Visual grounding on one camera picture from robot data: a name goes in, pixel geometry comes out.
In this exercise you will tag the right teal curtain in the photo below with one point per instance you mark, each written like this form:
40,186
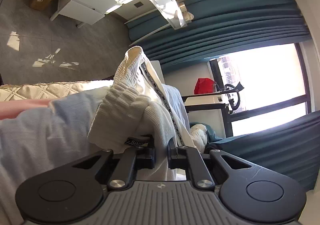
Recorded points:
291,149

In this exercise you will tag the cream zip-up jacket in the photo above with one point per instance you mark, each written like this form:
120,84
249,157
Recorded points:
137,109

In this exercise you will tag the teal curtain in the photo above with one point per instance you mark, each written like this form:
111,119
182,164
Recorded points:
218,27
291,149

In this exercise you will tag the metal clothes rack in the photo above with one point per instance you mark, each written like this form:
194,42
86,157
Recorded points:
228,98

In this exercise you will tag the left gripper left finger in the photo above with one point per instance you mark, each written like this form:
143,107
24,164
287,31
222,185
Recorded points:
126,165

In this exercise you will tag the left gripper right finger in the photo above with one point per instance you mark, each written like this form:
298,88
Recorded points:
189,159

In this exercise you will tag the white puffy comforter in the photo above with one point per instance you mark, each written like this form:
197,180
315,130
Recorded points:
198,133

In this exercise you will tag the quilted beige mattress side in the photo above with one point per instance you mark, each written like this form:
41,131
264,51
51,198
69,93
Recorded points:
48,90

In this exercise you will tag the left teal curtain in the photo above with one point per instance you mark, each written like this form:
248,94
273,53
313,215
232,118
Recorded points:
218,27

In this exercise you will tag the red garment on rack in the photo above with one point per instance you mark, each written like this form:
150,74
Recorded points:
204,86

